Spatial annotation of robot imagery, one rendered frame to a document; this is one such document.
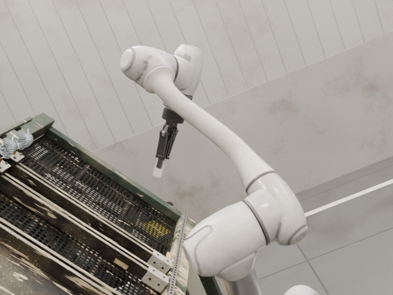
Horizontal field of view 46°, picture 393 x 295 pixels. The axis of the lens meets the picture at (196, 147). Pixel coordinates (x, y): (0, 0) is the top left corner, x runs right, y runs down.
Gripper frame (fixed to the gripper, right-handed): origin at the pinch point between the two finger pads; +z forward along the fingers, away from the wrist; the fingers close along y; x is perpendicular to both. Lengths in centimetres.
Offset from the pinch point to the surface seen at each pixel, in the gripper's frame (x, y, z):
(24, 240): -56, -21, 55
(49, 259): -44, -23, 59
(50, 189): -76, -69, 48
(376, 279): 118, -192, 74
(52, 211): -64, -54, 52
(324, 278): 86, -207, 92
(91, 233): -44, -60, 59
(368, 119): 97, -394, -30
